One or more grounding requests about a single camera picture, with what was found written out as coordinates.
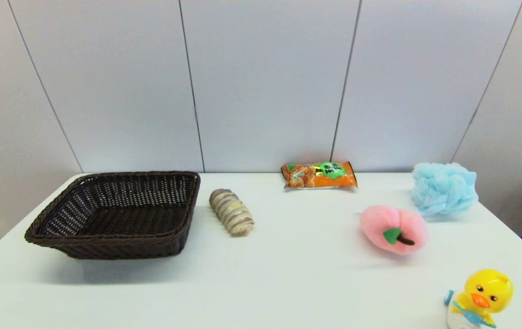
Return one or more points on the yellow duck toy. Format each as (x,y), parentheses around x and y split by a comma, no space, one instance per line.
(487,288)

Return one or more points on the dark brown wicker basket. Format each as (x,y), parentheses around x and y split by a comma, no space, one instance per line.
(105,249)

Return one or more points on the orange snack packet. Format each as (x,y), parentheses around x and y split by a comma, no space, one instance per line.
(318,176)

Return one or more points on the long striped bread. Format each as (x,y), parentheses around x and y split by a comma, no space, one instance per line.
(232,212)

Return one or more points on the pink plush peach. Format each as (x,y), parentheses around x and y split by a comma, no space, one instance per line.
(380,226)

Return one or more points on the light blue bath loofah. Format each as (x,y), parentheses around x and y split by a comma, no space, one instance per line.
(444,189)

